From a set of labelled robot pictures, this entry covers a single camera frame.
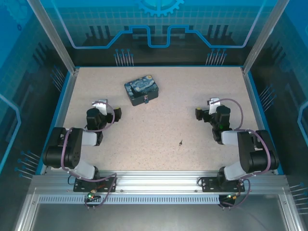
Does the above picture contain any purple left wrist cable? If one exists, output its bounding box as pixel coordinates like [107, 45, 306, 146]
[84, 101, 116, 132]

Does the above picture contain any purple wrist cable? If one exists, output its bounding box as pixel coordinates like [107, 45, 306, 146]
[211, 98, 244, 132]
[84, 101, 116, 132]

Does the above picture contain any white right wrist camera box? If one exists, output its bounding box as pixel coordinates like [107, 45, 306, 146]
[208, 97, 221, 115]

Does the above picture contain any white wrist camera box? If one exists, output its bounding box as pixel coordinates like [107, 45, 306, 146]
[92, 98, 108, 116]
[208, 97, 221, 115]

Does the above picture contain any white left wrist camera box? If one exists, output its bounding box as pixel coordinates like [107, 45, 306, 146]
[92, 98, 108, 116]

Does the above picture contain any purple right wrist cable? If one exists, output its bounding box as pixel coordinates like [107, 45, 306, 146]
[211, 98, 244, 132]

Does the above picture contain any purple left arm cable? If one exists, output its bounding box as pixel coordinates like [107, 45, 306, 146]
[61, 128, 80, 173]

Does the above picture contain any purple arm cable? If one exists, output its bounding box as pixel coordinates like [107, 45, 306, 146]
[61, 128, 80, 173]
[237, 128, 272, 180]

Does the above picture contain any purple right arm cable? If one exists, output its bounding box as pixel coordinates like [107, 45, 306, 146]
[237, 128, 272, 180]

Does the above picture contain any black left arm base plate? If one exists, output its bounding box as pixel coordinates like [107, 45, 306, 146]
[73, 176, 118, 193]

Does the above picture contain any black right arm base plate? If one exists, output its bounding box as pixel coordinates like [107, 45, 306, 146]
[200, 177, 246, 193]

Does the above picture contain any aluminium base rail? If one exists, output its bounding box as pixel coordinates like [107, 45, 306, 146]
[30, 170, 287, 193]

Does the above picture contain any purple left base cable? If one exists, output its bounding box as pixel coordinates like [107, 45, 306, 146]
[83, 173, 118, 210]

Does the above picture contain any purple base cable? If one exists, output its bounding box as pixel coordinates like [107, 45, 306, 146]
[83, 173, 118, 210]
[219, 179, 251, 208]

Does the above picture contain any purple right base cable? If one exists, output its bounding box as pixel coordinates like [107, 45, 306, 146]
[219, 179, 251, 208]

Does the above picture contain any slotted grey cable duct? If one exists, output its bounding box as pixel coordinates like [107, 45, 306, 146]
[38, 195, 221, 204]

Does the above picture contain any aluminium frame post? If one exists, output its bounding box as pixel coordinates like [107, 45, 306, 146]
[241, 0, 292, 74]
[26, 0, 80, 74]

